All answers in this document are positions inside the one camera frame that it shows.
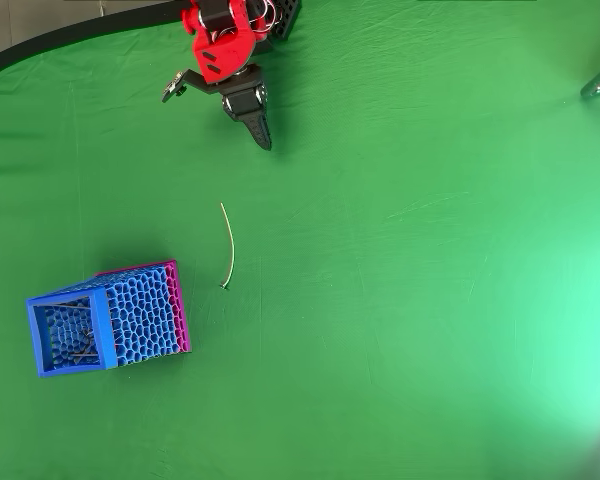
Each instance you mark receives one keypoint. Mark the green cloth with black rim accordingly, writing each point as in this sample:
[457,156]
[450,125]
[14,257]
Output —
[380,300]

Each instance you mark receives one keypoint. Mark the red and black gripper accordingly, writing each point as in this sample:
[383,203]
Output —
[243,102]

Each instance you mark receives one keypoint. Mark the blue and magenta mesh basket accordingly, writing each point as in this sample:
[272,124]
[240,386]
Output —
[140,315]

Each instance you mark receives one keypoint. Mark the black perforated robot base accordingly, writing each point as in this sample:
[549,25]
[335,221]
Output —
[286,17]

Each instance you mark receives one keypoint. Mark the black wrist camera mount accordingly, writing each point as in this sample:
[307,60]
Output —
[190,80]

